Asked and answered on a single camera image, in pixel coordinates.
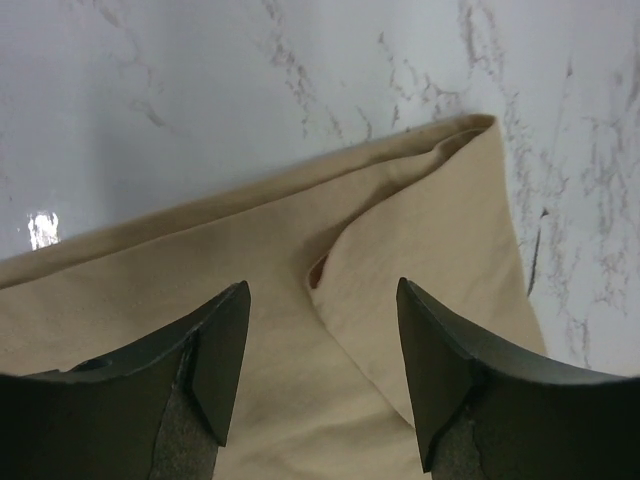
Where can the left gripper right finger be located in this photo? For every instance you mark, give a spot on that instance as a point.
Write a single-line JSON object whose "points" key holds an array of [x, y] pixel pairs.
{"points": [[486, 408]]}

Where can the beige t shirt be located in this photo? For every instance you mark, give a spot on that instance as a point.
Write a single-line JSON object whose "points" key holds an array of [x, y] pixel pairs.
{"points": [[323, 389]]}

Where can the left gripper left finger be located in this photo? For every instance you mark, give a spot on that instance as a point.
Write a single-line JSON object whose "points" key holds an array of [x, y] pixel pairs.
{"points": [[157, 408]]}

